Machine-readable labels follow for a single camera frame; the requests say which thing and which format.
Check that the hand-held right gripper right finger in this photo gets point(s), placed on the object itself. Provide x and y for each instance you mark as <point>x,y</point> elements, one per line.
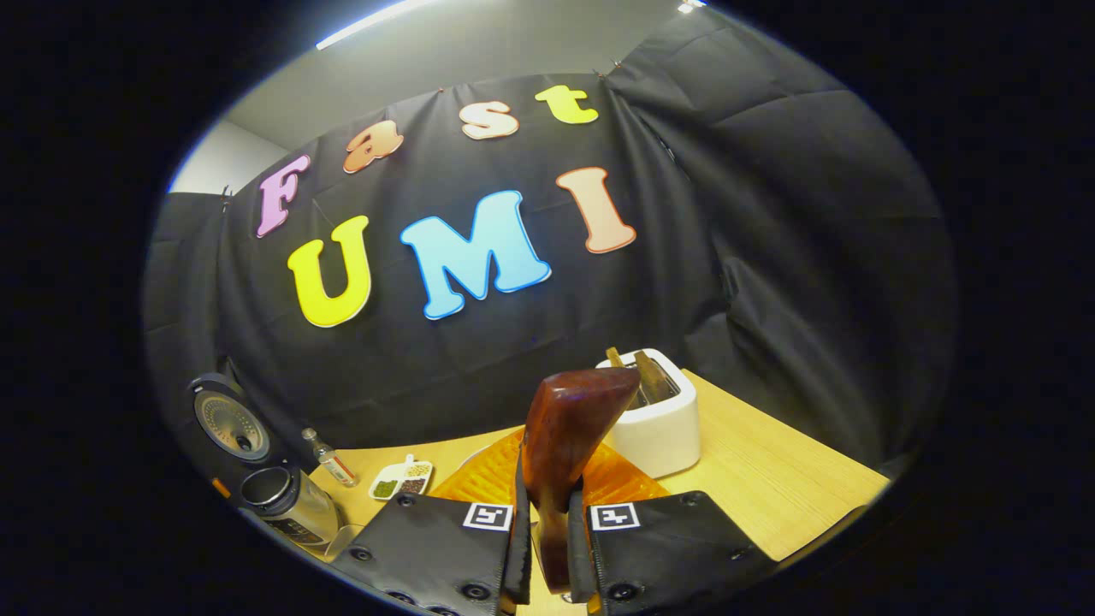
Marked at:
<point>667,547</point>

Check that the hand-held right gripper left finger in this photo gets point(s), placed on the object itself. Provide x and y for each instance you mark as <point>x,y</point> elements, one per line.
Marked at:
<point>445,547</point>

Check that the brown wooden spoon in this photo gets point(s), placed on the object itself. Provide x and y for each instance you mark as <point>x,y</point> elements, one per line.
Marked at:
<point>565,436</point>

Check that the black and silver rice cooker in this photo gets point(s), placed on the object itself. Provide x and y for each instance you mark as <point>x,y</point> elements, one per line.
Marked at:
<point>291,505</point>

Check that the white divided dish of beans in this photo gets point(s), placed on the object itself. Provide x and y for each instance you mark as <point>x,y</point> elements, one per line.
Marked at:
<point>400,481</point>

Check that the white toaster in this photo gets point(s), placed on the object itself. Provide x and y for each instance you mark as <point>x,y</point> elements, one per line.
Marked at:
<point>659,436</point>

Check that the small clear glass bottle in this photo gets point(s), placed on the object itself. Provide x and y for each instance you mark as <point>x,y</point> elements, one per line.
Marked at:
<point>334,462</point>

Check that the brown toast slice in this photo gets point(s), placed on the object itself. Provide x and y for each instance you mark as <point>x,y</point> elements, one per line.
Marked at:
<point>654,376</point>
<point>614,356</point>

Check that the black backdrop cloth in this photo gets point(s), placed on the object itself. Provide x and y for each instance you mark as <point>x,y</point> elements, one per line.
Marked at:
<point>770,257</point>

